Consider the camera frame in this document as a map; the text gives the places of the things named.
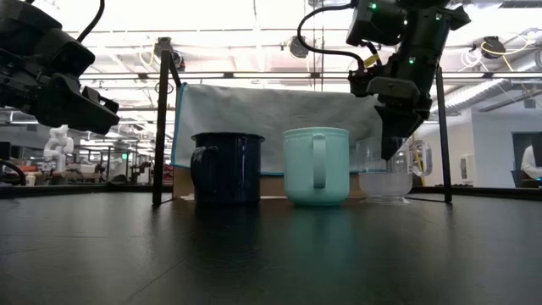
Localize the black metal shelf frame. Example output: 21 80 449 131
152 49 453 208

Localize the round black ceiling fixture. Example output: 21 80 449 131
480 36 506 59
154 36 186 72
289 36 311 59

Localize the person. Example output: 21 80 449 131
520 144 542 181

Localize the white cloth with blue edge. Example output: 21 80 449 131
170 83 384 176

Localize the white wall dispenser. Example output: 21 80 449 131
459 153 478 184

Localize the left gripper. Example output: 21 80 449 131
0 48 121 136

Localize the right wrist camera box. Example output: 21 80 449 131
346 0 408 47

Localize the dark blue enamel mug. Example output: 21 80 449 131
190 131 266 208

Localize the clear plastic handled cup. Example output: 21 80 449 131
349 137 434 206

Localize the black curved cable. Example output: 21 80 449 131
0 158 27 186

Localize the silver ventilation duct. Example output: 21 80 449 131
429 58 542 114

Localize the mint green mug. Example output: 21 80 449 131
282 126 351 208

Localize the black table frame rail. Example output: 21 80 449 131
0 183 173 199

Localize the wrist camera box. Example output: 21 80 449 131
50 40 97 81
346 0 408 47

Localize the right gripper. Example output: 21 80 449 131
347 12 450 161

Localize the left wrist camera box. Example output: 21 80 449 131
50 40 97 81

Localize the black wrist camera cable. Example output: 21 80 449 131
75 0 106 43
296 2 369 71

